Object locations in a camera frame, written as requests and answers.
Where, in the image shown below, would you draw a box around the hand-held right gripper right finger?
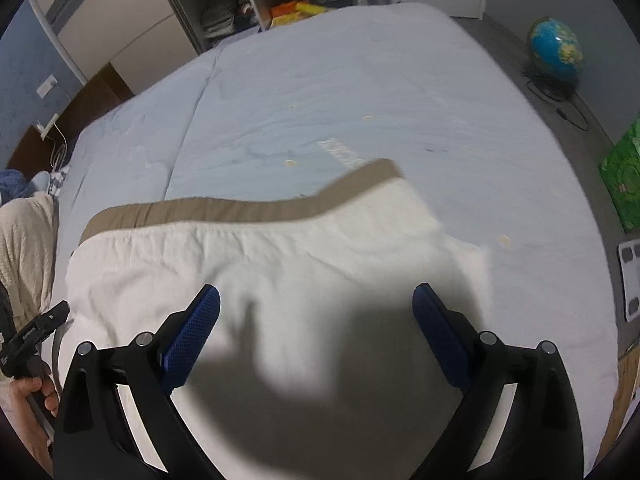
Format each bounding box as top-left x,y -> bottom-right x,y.
411,282 -> 585,480

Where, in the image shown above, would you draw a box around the white charging cable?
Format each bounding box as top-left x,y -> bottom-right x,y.
50,122 -> 71,171

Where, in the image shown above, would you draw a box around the green shopping bag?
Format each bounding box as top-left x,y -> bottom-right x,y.
599,115 -> 640,233

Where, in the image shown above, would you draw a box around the bed with light blue sheet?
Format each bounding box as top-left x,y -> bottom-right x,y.
50,2 -> 626,480

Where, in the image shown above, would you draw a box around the wooden board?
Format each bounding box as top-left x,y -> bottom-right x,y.
597,340 -> 640,466

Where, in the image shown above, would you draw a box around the dark wooden headboard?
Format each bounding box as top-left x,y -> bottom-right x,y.
5,62 -> 136,171

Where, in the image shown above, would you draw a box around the white bathroom scale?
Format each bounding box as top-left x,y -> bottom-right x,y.
617,241 -> 640,322

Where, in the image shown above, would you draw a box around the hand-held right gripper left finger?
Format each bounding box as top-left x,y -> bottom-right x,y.
52,284 -> 222,480

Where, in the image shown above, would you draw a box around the blue globe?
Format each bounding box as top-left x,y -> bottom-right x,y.
525,16 -> 585,86

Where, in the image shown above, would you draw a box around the black globe cable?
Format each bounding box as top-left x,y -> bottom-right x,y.
525,67 -> 591,132

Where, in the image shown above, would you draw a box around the cream knitted blanket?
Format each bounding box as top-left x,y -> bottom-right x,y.
0,195 -> 58,341

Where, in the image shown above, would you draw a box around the blue cloth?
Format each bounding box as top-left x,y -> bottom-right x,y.
0,170 -> 31,203

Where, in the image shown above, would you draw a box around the person's left hand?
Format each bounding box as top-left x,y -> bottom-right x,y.
7,369 -> 60,461

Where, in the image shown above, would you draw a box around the grey open wardrobe shelf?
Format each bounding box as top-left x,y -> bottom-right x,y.
150,0 -> 261,53

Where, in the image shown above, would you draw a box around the white power strip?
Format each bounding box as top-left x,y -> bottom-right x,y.
35,114 -> 61,141

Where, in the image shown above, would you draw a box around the cream sliding wardrobe door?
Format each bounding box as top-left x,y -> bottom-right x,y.
27,0 -> 198,98

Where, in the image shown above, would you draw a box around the orange and yellow boxes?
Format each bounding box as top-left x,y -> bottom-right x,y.
270,1 -> 333,28

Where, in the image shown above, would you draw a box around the white puffer jacket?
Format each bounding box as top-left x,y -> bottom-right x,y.
52,157 -> 493,480

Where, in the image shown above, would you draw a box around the folded clothes stack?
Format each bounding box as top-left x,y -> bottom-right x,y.
202,2 -> 238,36

